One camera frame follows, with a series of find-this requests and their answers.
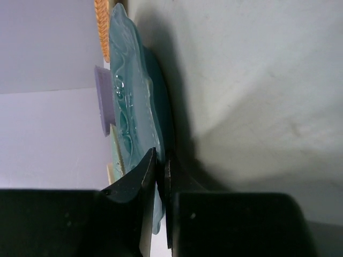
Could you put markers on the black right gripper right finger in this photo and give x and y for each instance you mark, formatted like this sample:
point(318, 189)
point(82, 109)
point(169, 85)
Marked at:
point(209, 223)

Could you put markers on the teal scalloped plate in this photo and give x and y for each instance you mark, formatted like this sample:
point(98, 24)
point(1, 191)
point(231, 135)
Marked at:
point(142, 111)

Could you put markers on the orange woven round plate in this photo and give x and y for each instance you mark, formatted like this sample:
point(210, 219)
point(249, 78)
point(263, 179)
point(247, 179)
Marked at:
point(102, 19)

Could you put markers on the mint green divided tray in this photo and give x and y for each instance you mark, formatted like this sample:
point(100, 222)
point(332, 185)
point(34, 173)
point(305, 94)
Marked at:
point(117, 159)

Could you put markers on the purple square dish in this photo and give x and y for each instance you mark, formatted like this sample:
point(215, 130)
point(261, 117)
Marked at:
point(105, 98)

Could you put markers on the cream panda square dish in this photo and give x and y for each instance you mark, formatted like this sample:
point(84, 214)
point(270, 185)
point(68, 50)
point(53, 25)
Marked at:
point(110, 173)

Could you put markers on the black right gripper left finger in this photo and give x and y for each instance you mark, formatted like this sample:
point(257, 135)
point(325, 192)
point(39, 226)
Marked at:
point(116, 221)

